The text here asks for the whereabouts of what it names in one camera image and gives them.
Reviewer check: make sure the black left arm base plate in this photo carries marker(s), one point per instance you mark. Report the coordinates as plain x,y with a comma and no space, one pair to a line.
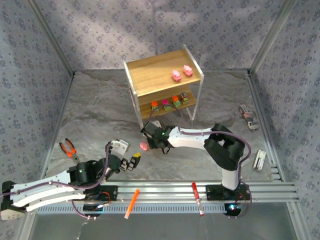
112,193

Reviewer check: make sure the aluminium frame post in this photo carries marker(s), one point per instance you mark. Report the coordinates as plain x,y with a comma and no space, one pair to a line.
53,38
272,37

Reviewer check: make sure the orange marker pen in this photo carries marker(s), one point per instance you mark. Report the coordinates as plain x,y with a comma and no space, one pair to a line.
132,203

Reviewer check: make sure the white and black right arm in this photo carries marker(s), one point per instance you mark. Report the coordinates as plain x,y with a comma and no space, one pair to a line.
190,140

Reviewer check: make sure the brown and green toy car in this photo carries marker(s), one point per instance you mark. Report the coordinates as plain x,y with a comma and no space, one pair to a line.
184,98

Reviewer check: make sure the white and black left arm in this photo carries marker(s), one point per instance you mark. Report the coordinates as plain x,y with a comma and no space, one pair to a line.
40,195

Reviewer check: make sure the pink plastic pig toy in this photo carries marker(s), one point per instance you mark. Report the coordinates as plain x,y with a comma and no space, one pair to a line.
188,70
144,146
176,75

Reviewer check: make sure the orange and green toy car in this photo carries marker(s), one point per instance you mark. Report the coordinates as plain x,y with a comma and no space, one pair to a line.
175,102
154,106

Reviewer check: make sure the white striped utility tool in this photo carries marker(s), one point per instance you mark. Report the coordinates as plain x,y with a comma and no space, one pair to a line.
247,116

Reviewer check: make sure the wooden shelf with white frame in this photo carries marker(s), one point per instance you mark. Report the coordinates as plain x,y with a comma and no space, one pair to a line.
162,70

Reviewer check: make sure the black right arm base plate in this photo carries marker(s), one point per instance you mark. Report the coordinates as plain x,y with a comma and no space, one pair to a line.
215,193

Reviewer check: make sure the aluminium table side rail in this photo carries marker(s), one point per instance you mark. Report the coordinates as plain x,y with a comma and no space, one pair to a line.
60,120
262,125

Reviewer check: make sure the white plastic clip device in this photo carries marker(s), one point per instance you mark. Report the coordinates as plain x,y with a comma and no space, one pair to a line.
259,160

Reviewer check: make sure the aluminium mounting rail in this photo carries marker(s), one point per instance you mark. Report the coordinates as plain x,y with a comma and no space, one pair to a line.
155,197

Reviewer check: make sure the pink and green toy car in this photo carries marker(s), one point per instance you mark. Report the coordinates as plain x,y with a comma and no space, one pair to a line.
166,105

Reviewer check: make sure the red marker pen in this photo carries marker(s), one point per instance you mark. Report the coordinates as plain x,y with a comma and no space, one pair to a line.
197,197

